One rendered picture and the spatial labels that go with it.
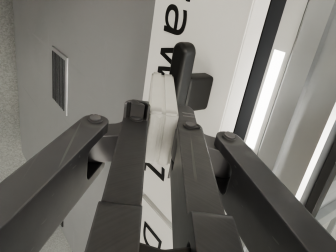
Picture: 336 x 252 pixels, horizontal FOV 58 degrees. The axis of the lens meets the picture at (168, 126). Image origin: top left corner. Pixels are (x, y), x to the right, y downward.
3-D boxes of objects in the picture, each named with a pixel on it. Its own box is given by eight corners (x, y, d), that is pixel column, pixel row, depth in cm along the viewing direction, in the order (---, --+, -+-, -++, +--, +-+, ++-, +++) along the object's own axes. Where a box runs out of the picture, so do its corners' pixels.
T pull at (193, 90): (157, 136, 24) (167, 144, 23) (173, 39, 21) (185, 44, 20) (191, 129, 26) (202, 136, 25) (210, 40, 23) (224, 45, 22)
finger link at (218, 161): (177, 145, 14) (241, 153, 14) (173, 103, 18) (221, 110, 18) (172, 173, 14) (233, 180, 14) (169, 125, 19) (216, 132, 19)
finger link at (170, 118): (164, 113, 15) (179, 115, 15) (162, 72, 21) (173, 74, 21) (155, 165, 16) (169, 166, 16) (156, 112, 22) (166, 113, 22)
